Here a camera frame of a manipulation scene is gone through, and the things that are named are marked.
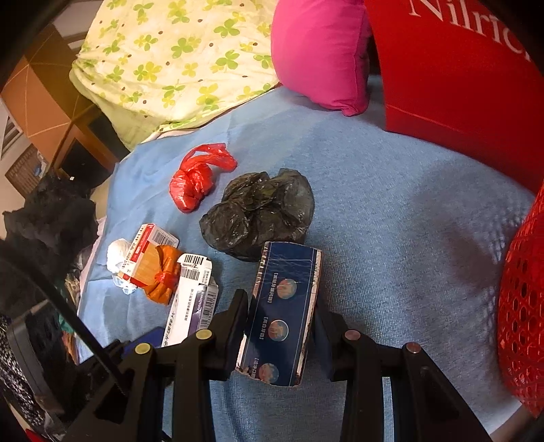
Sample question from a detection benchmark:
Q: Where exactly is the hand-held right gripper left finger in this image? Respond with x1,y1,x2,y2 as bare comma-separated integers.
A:
70,289,249,442

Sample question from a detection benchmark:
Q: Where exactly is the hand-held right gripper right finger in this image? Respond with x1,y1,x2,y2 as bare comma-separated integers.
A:
312,297,494,442

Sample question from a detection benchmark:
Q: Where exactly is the dark blue printed box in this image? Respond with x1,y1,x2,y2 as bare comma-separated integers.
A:
235,241,324,387

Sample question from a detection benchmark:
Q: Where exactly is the white and purple box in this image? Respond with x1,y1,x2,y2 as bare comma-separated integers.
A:
159,253,219,347

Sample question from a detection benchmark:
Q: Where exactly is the orange plastic bag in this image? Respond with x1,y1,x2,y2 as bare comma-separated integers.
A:
144,244,183,306

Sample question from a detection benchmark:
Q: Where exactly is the red and white medicine box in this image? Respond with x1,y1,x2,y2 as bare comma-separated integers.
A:
120,223,179,286

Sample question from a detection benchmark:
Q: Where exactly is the black plastic bag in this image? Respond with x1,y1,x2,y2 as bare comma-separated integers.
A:
200,168,316,262

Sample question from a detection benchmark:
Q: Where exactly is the red mesh basket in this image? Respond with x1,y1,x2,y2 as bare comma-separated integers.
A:
497,183,544,419

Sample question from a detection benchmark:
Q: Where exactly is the dark cloth pile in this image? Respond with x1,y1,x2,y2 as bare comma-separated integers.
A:
2,174,98,277

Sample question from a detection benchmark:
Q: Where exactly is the white tissue ball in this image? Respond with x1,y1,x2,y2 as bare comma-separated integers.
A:
106,239,137,294

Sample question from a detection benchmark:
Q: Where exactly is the blue blanket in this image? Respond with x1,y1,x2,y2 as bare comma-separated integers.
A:
76,74,536,442

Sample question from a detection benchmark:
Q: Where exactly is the red plastic bag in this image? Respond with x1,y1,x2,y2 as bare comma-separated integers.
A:
169,143,238,213

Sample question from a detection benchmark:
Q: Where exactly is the wooden chair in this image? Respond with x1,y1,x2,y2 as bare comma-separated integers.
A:
0,23,120,200

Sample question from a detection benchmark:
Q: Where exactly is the green clover print quilt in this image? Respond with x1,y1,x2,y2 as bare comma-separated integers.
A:
69,0,283,149

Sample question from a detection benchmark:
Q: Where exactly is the pink pillow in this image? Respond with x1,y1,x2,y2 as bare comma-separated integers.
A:
271,0,375,117

